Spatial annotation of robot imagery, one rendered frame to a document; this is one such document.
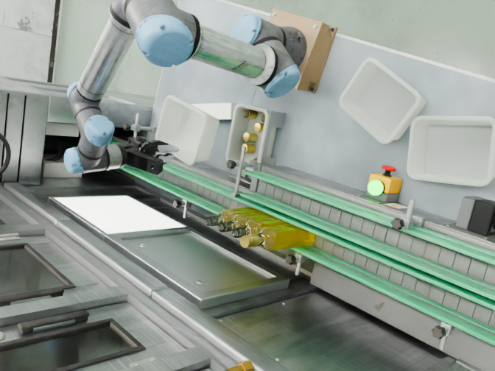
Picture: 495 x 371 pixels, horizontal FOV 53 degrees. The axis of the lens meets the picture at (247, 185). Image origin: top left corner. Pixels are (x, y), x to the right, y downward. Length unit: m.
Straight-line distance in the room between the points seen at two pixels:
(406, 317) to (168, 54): 0.90
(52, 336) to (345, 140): 1.02
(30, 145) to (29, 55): 2.95
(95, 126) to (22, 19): 3.70
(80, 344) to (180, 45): 0.67
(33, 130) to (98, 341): 1.20
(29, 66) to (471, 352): 4.45
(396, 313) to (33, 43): 4.27
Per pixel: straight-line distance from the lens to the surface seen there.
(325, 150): 1.67
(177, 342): 1.16
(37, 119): 2.15
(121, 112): 2.31
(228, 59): 1.30
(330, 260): 1.46
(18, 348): 1.11
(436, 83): 1.50
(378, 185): 1.44
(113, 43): 1.34
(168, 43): 1.15
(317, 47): 1.65
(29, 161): 2.18
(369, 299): 1.46
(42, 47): 5.11
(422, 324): 1.40
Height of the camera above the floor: 2.10
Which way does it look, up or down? 45 degrees down
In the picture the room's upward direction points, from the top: 91 degrees counter-clockwise
